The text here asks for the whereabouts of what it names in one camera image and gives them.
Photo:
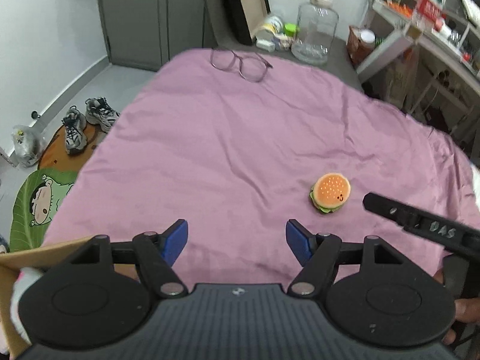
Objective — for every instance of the pink blanket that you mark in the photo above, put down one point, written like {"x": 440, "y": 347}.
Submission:
{"x": 225, "y": 138}

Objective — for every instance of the white desk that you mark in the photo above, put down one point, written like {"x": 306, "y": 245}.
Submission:
{"x": 423, "y": 41}

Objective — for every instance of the black-framed shallow box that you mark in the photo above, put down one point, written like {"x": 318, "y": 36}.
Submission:
{"x": 247, "y": 3}

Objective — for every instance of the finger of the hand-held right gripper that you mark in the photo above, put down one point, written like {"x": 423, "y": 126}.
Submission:
{"x": 386, "y": 206}

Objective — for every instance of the red snack jar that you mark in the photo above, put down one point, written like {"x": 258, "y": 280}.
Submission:
{"x": 360, "y": 47}

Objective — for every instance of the purple-framed glasses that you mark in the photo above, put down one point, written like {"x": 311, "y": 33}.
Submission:
{"x": 249, "y": 67}

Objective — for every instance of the green leaf cartoon mat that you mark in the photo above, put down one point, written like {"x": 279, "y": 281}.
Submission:
{"x": 33, "y": 202}

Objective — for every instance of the person's right hand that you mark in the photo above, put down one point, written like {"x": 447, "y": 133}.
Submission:
{"x": 467, "y": 309}

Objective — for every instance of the grey sneaker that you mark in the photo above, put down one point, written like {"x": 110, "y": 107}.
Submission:
{"x": 74, "y": 133}
{"x": 101, "y": 114}

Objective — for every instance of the grey door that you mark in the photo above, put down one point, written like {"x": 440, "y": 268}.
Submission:
{"x": 150, "y": 15}

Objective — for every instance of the green-capped small container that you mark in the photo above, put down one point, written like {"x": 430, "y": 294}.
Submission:
{"x": 290, "y": 30}

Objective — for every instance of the hamburger plush toy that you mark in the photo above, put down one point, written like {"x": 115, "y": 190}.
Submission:
{"x": 330, "y": 191}

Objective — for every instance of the white keyboard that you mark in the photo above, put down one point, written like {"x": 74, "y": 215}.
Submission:
{"x": 471, "y": 7}

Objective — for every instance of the brown cardboard box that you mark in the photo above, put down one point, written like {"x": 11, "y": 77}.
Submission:
{"x": 11, "y": 258}

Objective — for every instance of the orange round mat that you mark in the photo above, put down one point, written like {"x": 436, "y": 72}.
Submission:
{"x": 54, "y": 153}

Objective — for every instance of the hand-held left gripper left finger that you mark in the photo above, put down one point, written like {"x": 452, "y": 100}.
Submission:
{"x": 175, "y": 242}

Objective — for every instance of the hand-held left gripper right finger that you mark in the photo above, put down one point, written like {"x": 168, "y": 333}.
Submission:
{"x": 298, "y": 242}

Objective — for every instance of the grey plastic bag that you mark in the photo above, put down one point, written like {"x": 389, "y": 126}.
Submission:
{"x": 27, "y": 146}

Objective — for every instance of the large clear water jug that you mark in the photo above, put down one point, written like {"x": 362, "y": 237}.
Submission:
{"x": 315, "y": 26}

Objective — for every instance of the black door stopper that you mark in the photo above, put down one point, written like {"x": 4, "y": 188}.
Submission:
{"x": 35, "y": 114}

